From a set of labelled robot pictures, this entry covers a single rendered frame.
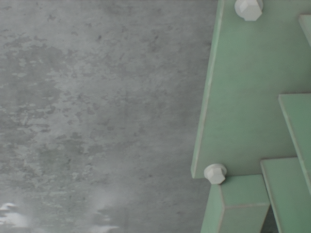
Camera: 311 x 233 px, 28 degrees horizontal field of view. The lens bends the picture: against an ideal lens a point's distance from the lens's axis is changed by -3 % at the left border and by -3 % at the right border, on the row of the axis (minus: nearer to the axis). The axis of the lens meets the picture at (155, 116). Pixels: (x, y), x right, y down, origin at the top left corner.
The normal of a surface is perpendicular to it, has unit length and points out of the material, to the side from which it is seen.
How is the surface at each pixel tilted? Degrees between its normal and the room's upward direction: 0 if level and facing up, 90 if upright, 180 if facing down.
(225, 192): 90
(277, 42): 0
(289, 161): 90
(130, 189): 0
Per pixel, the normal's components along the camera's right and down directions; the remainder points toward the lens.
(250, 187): 0.07, -0.69
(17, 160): 0.12, 0.72
